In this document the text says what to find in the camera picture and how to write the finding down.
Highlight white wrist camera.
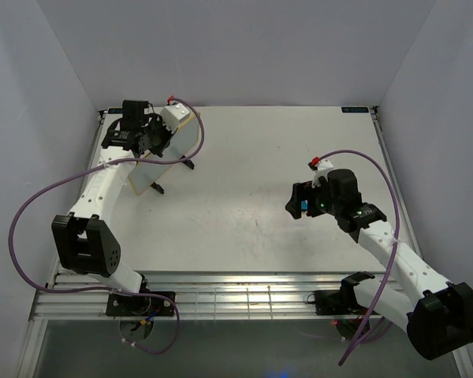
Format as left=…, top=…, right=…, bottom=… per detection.
left=159, top=103, right=191, bottom=133
left=308, top=157, right=334, bottom=187

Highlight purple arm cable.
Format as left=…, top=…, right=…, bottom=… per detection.
left=306, top=148, right=399, bottom=367
left=8, top=94, right=206, bottom=355

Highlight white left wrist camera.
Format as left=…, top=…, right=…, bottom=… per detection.
left=159, top=103, right=191, bottom=133

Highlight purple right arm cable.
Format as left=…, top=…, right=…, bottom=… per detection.
left=306, top=148, right=399, bottom=367

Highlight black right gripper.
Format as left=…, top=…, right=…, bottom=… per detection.
left=285, top=177, right=341, bottom=220

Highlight aluminium rail frame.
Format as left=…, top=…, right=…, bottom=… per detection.
left=17, top=106, right=473, bottom=378

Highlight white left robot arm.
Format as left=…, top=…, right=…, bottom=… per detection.
left=51, top=100, right=173, bottom=315

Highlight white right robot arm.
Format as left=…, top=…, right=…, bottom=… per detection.
left=285, top=168, right=473, bottom=360

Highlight blue label right corner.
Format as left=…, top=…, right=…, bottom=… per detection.
left=341, top=106, right=370, bottom=113

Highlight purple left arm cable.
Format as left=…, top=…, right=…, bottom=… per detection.
left=8, top=94, right=206, bottom=355

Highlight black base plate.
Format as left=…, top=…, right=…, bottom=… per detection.
left=105, top=294, right=174, bottom=317
left=313, top=290, right=363, bottom=316

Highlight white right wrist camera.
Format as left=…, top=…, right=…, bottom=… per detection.
left=308, top=157, right=334, bottom=187

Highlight yellow framed whiteboard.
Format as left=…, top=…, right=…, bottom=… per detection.
left=128, top=115, right=199, bottom=195

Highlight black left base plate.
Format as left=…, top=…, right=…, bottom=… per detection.
left=105, top=294, right=174, bottom=317

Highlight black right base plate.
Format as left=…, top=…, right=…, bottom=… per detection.
left=313, top=290, right=363, bottom=316

